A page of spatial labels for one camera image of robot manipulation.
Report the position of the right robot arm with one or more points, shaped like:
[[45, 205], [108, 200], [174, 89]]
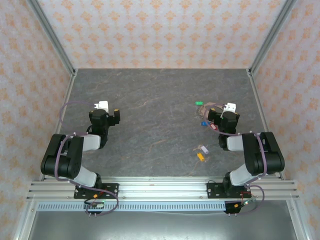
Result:
[[265, 157]]

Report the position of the green key tag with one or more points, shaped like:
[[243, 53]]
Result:
[[199, 102]]

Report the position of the aluminium corner post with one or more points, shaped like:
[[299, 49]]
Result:
[[53, 37], [270, 37]]

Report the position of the yellow key tag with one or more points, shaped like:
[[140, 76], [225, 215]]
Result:
[[200, 156]]

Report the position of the aluminium front frame bar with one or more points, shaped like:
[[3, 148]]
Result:
[[23, 225], [297, 225]]

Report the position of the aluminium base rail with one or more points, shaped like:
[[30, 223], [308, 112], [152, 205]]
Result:
[[162, 187]]

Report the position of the blue key tag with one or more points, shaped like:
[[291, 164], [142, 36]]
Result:
[[203, 123]]

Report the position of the aluminium table edge bar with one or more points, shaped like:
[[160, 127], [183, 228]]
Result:
[[69, 90], [255, 90]]

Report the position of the red key tag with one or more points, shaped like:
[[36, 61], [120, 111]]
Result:
[[213, 127]]

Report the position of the steel keyring plate with rings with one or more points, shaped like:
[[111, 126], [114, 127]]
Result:
[[202, 110]]

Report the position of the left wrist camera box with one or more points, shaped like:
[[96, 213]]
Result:
[[103, 105]]

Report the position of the grey metal sheet panel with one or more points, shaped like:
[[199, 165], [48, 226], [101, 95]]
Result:
[[160, 227]]

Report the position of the lilac key tag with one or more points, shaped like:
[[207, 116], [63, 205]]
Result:
[[205, 149]]

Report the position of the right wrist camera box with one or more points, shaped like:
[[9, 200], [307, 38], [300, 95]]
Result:
[[231, 107]]

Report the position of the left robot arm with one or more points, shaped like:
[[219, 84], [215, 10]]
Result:
[[62, 160]]

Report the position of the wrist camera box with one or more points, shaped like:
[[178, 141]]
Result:
[[103, 105], [231, 107]]

